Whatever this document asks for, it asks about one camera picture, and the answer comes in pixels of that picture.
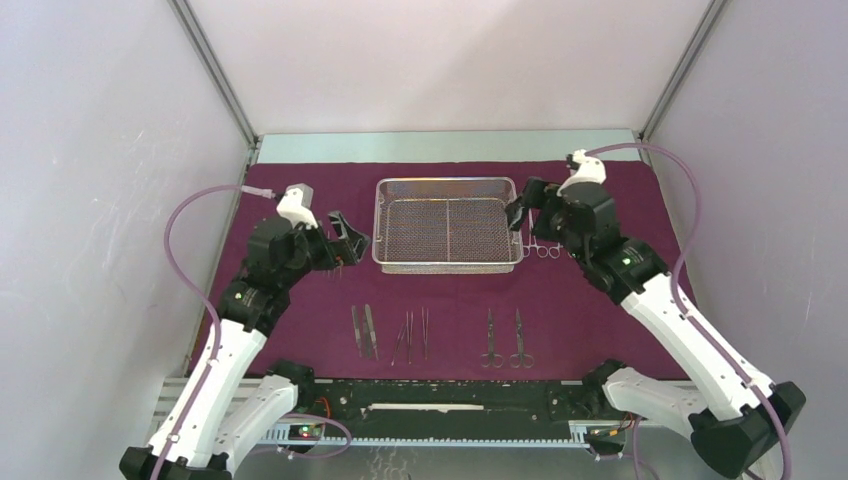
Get corner aluminium post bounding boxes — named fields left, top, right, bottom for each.
left=638, top=0, right=731, bottom=141
left=167, top=0, right=259, bottom=149

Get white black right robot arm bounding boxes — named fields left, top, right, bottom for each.
left=505, top=177, right=807, bottom=479

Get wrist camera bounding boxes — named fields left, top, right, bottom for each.
left=276, top=183, right=318, bottom=229
left=557, top=149, right=607, bottom=197

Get steel surgical scissors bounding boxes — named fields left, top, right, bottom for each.
left=547, top=245, right=562, bottom=259

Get steel instrument tray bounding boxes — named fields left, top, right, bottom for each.
left=372, top=177, right=523, bottom=275

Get maroon surgical wrap cloth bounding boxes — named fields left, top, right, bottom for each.
left=209, top=161, right=687, bottom=380

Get left corner aluminium post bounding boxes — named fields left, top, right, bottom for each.
left=167, top=0, right=259, bottom=149

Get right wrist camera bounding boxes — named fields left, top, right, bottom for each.
left=557, top=149, right=607, bottom=197

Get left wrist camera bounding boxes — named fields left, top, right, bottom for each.
left=276, top=183, right=318, bottom=229

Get right corner aluminium post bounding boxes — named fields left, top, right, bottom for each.
left=638, top=0, right=731, bottom=141

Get steel forceps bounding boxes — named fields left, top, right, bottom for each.
left=522, top=211, right=550, bottom=258
left=480, top=310, right=504, bottom=369
left=509, top=309, right=535, bottom=369

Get grey cable duct strip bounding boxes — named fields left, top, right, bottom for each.
left=257, top=423, right=589, bottom=449

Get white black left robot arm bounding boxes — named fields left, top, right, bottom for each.
left=119, top=211, right=371, bottom=479

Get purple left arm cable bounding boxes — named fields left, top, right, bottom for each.
left=148, top=184, right=354, bottom=480

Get aluminium frame rail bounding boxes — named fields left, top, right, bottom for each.
left=153, top=372, right=708, bottom=425

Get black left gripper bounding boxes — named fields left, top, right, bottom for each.
left=279, top=210, right=369, bottom=287

